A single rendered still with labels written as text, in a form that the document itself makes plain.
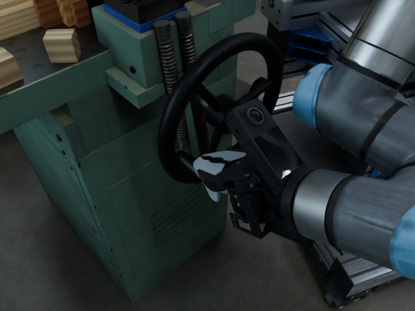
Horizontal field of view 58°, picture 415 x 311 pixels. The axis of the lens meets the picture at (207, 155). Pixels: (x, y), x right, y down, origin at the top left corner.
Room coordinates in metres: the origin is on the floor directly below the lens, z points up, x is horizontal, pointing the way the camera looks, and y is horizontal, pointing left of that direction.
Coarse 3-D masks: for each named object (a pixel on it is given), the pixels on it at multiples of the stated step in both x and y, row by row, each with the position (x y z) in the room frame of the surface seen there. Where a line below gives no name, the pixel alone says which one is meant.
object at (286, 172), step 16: (240, 112) 0.32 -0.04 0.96; (256, 112) 0.32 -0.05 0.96; (240, 128) 0.30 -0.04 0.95; (256, 128) 0.30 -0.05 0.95; (272, 128) 0.31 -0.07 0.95; (240, 144) 0.30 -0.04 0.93; (256, 144) 0.29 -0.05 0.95; (272, 144) 0.29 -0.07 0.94; (288, 144) 0.30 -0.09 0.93; (256, 160) 0.28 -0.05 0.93; (272, 160) 0.27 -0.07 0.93; (288, 160) 0.28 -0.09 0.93; (272, 176) 0.26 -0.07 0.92; (288, 176) 0.26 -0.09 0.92; (272, 192) 0.25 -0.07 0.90
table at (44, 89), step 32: (192, 0) 0.74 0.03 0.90; (224, 0) 0.74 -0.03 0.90; (32, 32) 0.61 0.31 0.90; (96, 32) 0.61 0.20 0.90; (32, 64) 0.51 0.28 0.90; (64, 64) 0.51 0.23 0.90; (96, 64) 0.53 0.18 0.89; (0, 96) 0.43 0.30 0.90; (32, 96) 0.45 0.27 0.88; (64, 96) 0.49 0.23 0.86; (128, 96) 0.49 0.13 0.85; (160, 96) 0.50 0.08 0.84; (0, 128) 0.41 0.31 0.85
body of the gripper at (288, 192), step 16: (240, 160) 0.32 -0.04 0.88; (224, 176) 0.29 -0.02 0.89; (240, 176) 0.28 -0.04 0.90; (256, 176) 0.27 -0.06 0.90; (304, 176) 0.25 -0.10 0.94; (240, 192) 0.27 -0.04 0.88; (256, 192) 0.26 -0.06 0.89; (288, 192) 0.23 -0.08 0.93; (240, 208) 0.28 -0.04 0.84; (256, 208) 0.25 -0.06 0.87; (272, 208) 0.25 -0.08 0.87; (288, 208) 0.22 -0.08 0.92; (256, 224) 0.24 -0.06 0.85; (272, 224) 0.24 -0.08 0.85; (288, 224) 0.21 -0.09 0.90; (304, 240) 0.21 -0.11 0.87
